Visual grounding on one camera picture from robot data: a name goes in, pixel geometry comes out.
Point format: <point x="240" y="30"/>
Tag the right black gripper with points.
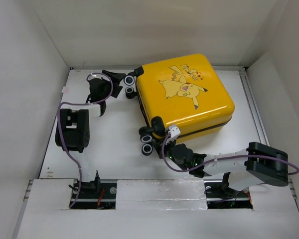
<point x="157" y="146"/>

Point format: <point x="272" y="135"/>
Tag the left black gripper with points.
<point x="116" y="78"/>

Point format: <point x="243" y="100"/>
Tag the yellow hard-shell suitcase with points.
<point x="183" y="91"/>

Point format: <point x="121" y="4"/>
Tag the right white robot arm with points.
<point x="257" y="164"/>

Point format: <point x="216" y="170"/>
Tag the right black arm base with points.
<point x="220" y="196"/>

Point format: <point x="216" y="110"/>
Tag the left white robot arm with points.
<point x="73" y="121"/>

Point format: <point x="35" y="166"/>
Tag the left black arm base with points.
<point x="99" y="194"/>

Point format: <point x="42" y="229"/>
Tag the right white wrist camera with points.
<point x="174" y="132"/>

